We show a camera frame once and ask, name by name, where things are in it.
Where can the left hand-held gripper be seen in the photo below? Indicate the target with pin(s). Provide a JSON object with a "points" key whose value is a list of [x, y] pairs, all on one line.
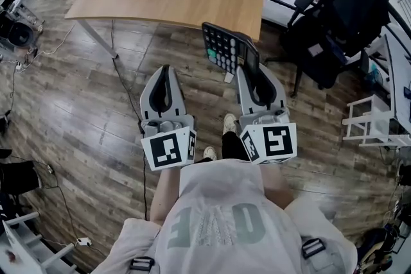
{"points": [[167, 150]]}

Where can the black office chair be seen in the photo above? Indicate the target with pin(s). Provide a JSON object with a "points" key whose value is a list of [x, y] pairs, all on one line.
{"points": [[337, 51]]}

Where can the person's black trouser leg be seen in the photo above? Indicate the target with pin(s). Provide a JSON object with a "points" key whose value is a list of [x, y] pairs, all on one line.
{"points": [[232, 146]]}

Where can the white step stool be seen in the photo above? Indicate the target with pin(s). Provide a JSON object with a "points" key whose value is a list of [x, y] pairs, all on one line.
{"points": [[369, 125]]}

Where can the white table leg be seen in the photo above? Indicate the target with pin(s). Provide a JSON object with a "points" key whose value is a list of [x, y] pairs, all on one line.
{"points": [[99, 40]]}

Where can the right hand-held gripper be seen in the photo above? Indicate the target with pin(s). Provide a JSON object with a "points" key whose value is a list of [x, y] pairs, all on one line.
{"points": [[273, 141]]}

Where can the black round bin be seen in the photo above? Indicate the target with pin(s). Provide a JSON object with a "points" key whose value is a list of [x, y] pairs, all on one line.
{"points": [[20, 34]]}

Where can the person's left forearm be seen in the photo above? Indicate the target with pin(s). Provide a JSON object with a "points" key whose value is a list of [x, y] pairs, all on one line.
{"points": [[163, 195]]}

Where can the white shoe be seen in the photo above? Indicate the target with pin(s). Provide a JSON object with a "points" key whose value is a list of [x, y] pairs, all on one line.
{"points": [[229, 123], [210, 153]]}

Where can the white power strip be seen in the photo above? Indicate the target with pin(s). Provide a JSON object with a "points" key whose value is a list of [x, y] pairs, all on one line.
{"points": [[19, 66]]}

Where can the white power adapter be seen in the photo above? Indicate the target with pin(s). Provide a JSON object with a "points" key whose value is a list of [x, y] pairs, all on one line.
{"points": [[84, 241]]}

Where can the black calculator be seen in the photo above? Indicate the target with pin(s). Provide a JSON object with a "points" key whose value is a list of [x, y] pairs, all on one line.
{"points": [[224, 48]]}

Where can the white slatted rack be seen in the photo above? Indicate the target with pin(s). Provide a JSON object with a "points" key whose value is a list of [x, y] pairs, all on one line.
{"points": [[29, 244]]}

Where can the person's right forearm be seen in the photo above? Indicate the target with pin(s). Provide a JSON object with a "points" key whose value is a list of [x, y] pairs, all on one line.
{"points": [[276, 186]]}

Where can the person's white printed shirt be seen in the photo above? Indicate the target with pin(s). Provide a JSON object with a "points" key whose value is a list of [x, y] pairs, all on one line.
{"points": [[224, 227]]}

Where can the white desk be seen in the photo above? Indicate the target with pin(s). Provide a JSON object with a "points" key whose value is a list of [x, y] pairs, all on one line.
{"points": [[399, 80]]}

